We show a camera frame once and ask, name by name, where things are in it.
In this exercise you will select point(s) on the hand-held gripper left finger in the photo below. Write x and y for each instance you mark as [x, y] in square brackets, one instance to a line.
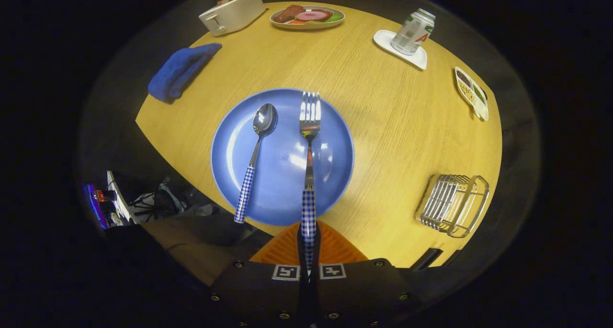
[258, 294]

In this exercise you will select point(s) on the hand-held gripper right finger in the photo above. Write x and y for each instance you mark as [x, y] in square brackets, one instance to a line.
[364, 294]

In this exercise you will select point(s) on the black bar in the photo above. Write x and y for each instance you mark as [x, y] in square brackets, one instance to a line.
[426, 258]

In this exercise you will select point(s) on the blue round plate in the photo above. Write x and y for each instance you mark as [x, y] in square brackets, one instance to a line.
[282, 165]

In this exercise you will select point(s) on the white flat panel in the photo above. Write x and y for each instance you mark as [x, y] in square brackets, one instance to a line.
[119, 198]

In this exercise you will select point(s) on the purple lit monitor screen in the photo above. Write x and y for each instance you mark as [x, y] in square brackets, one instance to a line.
[93, 206]

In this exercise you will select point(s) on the white divided condiment dish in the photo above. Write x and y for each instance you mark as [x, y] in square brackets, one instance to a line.
[479, 110]

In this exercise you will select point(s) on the blue folded cloth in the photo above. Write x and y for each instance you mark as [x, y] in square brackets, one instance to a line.
[177, 72]

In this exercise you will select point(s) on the white coaster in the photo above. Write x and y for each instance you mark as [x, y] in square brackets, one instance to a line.
[383, 39]

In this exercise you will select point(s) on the white oval food plate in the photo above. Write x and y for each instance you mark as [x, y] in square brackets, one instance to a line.
[306, 26]

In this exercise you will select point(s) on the green lettuce leaf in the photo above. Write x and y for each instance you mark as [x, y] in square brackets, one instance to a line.
[336, 17]

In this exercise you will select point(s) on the white toaster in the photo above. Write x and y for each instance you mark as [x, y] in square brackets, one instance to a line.
[234, 14]

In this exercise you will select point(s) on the brown meat slice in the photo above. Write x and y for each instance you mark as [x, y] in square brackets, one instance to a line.
[287, 13]

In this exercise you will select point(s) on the pink ham slice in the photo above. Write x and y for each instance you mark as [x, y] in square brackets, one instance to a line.
[313, 16]

